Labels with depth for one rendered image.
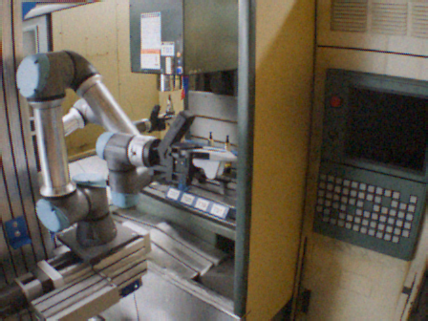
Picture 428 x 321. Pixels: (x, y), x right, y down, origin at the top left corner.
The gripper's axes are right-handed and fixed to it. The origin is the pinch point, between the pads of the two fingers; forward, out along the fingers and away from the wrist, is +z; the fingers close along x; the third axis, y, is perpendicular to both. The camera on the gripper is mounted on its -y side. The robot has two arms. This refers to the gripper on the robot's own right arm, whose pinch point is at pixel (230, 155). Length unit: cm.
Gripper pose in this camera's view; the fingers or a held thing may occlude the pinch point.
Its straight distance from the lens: 78.5
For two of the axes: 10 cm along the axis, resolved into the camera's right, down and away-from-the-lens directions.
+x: -4.0, 1.6, -9.0
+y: -0.6, 9.8, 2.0
